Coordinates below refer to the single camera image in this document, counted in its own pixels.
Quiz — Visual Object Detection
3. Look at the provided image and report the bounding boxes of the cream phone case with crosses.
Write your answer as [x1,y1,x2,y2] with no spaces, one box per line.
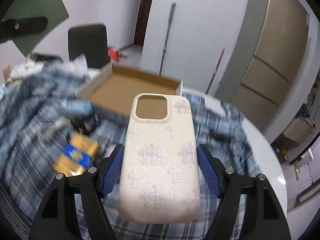
[118,93,201,224]

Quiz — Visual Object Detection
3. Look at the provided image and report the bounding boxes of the grey mop handle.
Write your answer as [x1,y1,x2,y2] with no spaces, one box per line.
[159,2,177,77]

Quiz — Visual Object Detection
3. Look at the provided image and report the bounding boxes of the beige refrigerator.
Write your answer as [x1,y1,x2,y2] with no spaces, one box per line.
[215,0,310,133]

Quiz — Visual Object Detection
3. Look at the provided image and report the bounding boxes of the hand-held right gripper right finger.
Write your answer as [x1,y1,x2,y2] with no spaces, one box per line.
[196,144,292,240]

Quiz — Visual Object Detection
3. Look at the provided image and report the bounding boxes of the light blue cloth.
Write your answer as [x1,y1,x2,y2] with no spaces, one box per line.
[60,99,93,120]

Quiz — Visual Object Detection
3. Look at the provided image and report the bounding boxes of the shallow cardboard box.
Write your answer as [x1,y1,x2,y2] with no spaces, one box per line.
[75,64,183,124]

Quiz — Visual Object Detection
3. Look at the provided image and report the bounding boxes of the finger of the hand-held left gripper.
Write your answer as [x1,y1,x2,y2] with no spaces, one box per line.
[0,16,48,44]

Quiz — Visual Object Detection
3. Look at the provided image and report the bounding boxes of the black tray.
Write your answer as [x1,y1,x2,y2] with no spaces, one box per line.
[32,52,63,63]

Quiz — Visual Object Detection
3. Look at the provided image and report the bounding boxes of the clear plastic bag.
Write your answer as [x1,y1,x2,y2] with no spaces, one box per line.
[69,54,88,73]

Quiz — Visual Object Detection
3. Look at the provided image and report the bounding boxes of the dark brown door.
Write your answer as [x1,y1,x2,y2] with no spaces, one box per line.
[133,0,153,47]

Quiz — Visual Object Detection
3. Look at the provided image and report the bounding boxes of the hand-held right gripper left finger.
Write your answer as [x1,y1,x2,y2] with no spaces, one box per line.
[28,144,125,240]

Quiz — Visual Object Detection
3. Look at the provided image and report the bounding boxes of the red item on floor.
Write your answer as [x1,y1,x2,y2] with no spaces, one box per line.
[107,46,123,62]

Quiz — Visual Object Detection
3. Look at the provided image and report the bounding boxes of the gold and blue packet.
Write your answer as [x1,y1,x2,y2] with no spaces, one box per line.
[54,133,100,177]

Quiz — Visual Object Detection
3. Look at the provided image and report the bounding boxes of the dark green board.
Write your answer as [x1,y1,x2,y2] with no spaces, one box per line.
[5,0,70,55]

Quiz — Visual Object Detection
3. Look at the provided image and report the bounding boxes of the blue plaid blanket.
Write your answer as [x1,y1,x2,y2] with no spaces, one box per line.
[0,64,263,240]

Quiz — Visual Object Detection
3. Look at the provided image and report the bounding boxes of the black chair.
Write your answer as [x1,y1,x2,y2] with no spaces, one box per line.
[68,24,110,69]

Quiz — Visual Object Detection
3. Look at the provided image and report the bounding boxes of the brown cardboard carton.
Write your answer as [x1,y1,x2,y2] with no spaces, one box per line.
[285,116,316,143]

